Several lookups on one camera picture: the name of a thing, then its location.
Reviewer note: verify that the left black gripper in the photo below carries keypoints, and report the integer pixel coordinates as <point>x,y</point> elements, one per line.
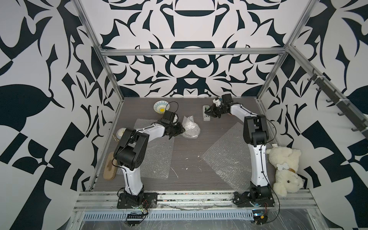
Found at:
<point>179,129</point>

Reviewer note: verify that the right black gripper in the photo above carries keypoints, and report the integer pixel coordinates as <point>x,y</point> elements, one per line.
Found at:
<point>212,111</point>

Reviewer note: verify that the bubble wrap sheet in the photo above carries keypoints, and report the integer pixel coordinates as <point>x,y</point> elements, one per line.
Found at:
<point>192,129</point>
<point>157,159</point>
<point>230,159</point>

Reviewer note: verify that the yellow patterned bowl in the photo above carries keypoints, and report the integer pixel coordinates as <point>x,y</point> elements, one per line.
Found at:
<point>161,106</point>

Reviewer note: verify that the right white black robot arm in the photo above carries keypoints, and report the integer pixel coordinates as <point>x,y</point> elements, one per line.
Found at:
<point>255,135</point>

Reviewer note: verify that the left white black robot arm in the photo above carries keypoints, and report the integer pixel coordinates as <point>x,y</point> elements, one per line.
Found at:
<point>131,150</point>

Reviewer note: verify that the wooden oval brush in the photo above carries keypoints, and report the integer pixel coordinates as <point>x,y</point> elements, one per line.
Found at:
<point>110,169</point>

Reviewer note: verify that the left electronics board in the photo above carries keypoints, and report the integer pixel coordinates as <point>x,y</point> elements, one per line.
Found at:
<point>133,219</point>

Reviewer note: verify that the electronics board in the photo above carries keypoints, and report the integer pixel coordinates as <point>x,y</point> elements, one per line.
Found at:
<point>133,219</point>
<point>260,217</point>

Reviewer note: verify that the white teddy bear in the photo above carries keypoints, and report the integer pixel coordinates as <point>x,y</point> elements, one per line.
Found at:
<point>286,162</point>

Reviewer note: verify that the right electronics board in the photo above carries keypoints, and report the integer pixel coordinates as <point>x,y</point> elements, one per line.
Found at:
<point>260,217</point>

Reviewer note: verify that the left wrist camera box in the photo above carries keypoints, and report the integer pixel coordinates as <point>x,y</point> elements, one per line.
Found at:
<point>169,118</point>

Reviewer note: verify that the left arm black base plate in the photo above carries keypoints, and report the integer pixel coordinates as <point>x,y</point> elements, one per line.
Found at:
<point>143,199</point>

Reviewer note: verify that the aluminium frame rail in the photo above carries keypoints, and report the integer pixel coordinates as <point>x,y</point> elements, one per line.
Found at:
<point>190,51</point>

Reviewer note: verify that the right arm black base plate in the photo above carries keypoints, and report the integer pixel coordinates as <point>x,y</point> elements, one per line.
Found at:
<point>253,199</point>

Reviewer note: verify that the white slotted cable duct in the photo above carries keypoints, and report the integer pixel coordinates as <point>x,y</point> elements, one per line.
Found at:
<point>174,215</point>

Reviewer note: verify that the grey wall hook rail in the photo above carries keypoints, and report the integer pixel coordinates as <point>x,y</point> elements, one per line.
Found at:
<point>336,98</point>

